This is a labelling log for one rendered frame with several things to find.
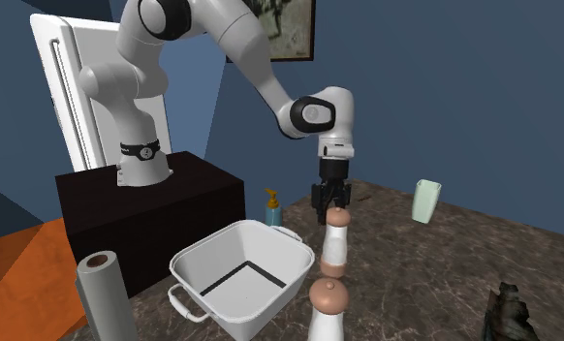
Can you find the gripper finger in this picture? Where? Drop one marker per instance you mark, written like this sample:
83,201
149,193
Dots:
320,200
344,194

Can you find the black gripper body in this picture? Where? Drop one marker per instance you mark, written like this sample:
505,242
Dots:
334,171

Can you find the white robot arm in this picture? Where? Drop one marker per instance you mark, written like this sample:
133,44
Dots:
244,42

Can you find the white mill with tan ends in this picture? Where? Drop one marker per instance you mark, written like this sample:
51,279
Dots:
335,245
328,311

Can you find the blue soap dispenser orange pump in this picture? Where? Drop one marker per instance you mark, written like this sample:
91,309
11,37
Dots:
273,215

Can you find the pale green cup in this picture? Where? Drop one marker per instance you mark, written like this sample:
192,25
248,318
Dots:
424,200

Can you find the dark robot stand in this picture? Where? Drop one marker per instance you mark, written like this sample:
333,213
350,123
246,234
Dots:
159,212

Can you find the dark rough figure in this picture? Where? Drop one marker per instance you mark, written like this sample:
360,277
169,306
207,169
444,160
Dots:
506,316

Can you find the grey paper towel roll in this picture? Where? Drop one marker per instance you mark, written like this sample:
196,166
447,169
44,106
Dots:
105,297

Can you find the white door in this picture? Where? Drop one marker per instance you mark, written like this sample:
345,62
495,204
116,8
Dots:
74,85

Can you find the dark framed wall picture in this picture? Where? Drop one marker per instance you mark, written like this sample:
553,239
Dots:
291,28

